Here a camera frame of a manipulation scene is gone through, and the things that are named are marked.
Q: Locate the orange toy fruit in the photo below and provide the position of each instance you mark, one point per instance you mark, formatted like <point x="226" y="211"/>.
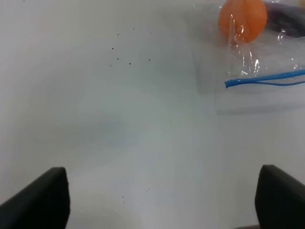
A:
<point x="245" y="19"/>

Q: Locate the clear blue-zip plastic bag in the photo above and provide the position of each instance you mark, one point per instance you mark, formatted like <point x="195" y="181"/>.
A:
<point x="265" y="74"/>

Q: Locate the dark purple toy eggplant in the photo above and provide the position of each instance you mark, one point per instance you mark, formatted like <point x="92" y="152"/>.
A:
<point x="285" y="18"/>

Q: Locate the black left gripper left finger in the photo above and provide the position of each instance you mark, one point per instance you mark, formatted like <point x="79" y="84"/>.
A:
<point x="43" y="204"/>

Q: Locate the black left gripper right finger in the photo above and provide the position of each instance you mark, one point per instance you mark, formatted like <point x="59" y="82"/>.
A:
<point x="279" y="200"/>

